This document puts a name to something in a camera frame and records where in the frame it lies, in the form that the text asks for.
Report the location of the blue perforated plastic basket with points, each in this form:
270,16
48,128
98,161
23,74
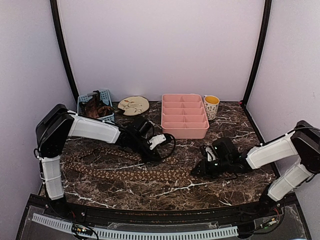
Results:
104,96

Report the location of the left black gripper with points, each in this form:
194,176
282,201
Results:
152,156

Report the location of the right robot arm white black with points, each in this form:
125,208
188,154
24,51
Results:
303,141

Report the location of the brown floral tie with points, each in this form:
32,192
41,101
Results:
73,162

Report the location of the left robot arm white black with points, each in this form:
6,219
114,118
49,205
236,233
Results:
61,123

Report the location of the left black frame post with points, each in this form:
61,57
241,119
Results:
62,48

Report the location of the white mug yellow inside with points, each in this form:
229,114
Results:
211,105

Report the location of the black front rail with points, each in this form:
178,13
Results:
100,216

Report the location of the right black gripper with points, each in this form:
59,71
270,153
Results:
204,169

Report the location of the small green circuit board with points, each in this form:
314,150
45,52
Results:
81,230

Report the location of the pink divided organizer tray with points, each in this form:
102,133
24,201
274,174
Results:
184,116

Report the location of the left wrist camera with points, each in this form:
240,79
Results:
141,127

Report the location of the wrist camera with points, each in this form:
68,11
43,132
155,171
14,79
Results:
141,127
207,153

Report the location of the black frame post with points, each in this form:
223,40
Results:
258,53
62,48

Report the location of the grey slotted cable duct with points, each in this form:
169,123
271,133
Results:
125,231

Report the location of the round floral plate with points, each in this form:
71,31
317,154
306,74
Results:
134,105

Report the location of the right black frame post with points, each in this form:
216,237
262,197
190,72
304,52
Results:
258,53

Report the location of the dark brown ties in basket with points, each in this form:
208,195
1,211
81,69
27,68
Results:
95,108

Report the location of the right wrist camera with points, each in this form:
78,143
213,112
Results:
207,153

